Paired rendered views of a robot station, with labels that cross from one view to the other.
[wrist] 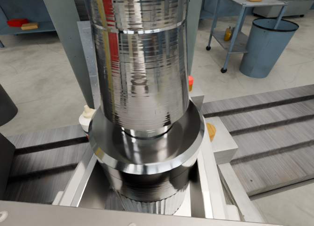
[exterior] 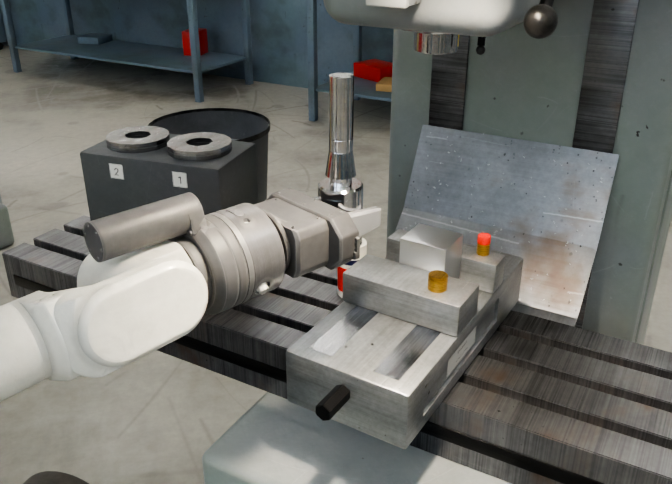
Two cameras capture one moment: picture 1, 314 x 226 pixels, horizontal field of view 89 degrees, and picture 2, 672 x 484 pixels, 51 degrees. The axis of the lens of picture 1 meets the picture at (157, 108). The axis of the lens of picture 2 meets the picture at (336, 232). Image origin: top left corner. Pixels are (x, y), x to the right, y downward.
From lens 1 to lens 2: 0.68 m
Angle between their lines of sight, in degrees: 38
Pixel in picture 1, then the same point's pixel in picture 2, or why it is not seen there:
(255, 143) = (567, 394)
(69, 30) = (407, 134)
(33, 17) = not seen: hidden behind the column
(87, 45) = (421, 164)
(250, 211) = (425, 364)
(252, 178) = (502, 410)
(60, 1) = (411, 93)
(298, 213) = not seen: outside the picture
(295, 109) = not seen: outside the picture
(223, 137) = (455, 296)
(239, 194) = (431, 354)
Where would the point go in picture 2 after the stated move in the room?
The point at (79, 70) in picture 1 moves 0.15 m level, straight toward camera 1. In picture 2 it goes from (397, 202) to (382, 236)
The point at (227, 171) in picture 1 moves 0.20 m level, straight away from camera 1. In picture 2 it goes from (444, 340) to (619, 332)
